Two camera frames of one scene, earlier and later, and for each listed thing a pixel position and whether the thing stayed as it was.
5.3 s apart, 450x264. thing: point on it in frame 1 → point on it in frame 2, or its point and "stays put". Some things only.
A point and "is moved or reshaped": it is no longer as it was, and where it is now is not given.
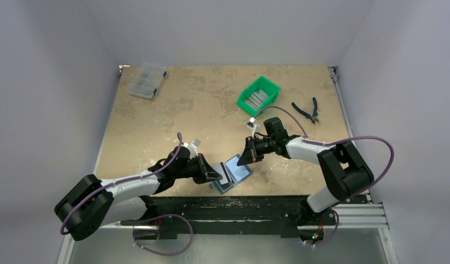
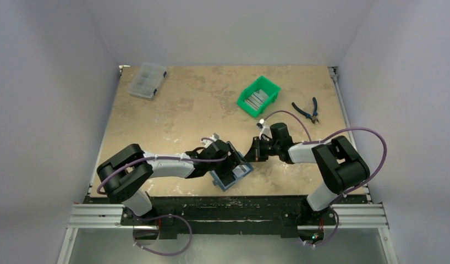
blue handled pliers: (312, 117) stays put
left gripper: (206, 172) → (231, 160)
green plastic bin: (258, 95) stays put
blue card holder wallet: (236, 173) stays put
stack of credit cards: (256, 99) stays put
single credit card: (221, 169) is moved or reshaped
